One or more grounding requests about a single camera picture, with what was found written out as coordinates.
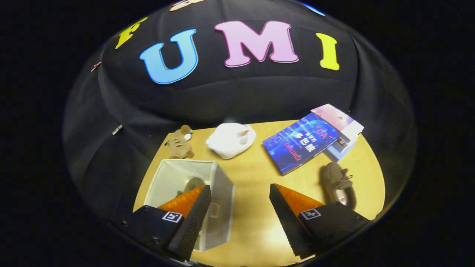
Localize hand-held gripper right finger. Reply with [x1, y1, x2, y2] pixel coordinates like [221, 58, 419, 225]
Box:
[269, 184, 371, 260]

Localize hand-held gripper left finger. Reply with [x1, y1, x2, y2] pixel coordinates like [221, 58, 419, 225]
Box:
[117, 185, 212, 262]

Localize brown fuzzy slipper shoe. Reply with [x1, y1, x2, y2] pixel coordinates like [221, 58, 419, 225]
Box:
[320, 162, 357, 210]
[177, 177, 206, 197]

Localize grey fabric storage box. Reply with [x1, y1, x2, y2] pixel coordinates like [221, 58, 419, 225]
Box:
[143, 159, 235, 253]

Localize brown striped plush toy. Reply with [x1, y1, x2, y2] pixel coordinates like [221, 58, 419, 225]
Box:
[164, 125, 195, 159]

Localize light blue book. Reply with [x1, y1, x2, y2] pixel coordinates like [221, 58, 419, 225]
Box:
[327, 139, 358, 162]

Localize white plush toy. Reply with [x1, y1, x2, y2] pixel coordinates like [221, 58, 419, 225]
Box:
[206, 123, 257, 160]

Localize book with red black spine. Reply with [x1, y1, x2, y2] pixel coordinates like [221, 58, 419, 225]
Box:
[336, 134, 360, 148]

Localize pink and white book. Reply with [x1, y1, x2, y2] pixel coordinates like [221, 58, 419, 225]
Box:
[311, 103, 365, 143]

